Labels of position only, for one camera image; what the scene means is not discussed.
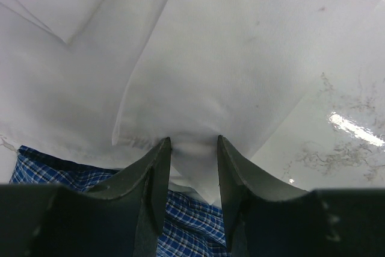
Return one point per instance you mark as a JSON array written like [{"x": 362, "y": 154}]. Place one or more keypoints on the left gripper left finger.
[{"x": 121, "y": 216}]

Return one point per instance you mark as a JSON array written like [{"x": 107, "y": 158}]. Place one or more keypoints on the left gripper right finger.
[{"x": 264, "y": 216}]

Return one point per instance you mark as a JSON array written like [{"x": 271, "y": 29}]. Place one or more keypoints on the blue checkered folded shirt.
[{"x": 191, "y": 228}]

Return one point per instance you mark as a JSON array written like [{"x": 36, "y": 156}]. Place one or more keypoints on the white long sleeve shirt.
[{"x": 297, "y": 86}]

